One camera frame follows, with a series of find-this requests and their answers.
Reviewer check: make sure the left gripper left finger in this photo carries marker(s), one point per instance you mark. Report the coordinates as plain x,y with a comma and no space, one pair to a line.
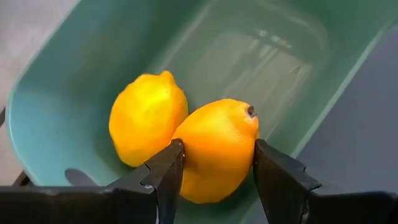
93,205

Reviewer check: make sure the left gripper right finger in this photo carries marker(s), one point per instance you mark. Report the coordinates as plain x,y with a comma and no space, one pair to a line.
289,199

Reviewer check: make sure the yellow lemon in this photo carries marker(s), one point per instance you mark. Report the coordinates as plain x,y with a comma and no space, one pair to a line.
214,149
146,118

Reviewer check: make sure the teal green plastic basket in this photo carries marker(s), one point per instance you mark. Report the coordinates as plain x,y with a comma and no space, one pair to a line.
62,77

